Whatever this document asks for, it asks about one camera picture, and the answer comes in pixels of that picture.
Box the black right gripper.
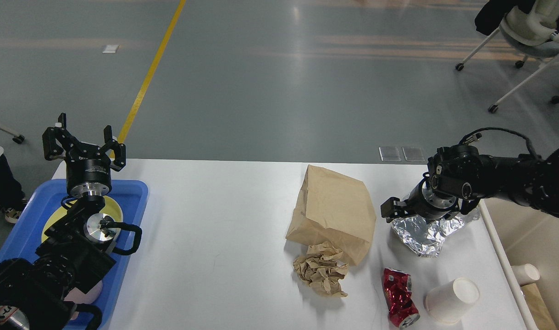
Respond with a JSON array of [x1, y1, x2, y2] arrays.
[[381, 178, 459, 224]]

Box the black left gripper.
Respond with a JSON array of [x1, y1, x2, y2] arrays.
[[42, 113, 127, 198]]

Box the aluminium foil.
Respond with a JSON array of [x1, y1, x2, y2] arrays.
[[391, 206, 481, 258]]

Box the brown paper bag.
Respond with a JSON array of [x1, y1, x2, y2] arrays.
[[285, 165, 376, 265]]

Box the yellow round plate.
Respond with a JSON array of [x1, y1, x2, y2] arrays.
[[41, 196, 123, 243]]

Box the brown paper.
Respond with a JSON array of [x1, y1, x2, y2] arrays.
[[292, 242, 349, 298]]

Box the crushed red can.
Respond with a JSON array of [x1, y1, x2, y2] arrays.
[[382, 268, 421, 330]]

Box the white paper cup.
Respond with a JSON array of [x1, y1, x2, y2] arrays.
[[424, 276, 480, 325]]

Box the pink mug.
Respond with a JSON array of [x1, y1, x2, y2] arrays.
[[63, 280, 103, 305]]

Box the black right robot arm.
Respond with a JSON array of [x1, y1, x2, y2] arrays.
[[381, 129, 559, 223]]

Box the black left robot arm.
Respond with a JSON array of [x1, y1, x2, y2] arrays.
[[0, 113, 142, 330]]

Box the left metal floor plate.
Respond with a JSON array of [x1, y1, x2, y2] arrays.
[[378, 146, 402, 162]]

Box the metal floor plate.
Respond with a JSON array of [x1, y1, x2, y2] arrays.
[[378, 146, 402, 162], [402, 146, 426, 162]]

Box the right metal floor plate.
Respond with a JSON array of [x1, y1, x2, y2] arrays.
[[402, 146, 426, 162]]

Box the white chair leg with caster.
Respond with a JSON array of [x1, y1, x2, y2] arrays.
[[0, 123, 25, 144]]

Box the seated person dark trousers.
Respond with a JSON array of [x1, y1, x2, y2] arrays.
[[0, 154, 28, 224]]

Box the blue plastic tray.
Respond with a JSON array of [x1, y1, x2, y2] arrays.
[[0, 179, 149, 330]]

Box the beige plastic bin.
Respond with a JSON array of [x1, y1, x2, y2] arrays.
[[479, 198, 559, 330]]

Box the small white cup in bin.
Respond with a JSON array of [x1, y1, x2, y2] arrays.
[[511, 264, 541, 286]]

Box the brown cardboard piece in bin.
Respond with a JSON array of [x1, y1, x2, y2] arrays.
[[520, 283, 557, 330]]

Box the white office chair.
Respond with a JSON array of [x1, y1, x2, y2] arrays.
[[455, 0, 559, 114]]

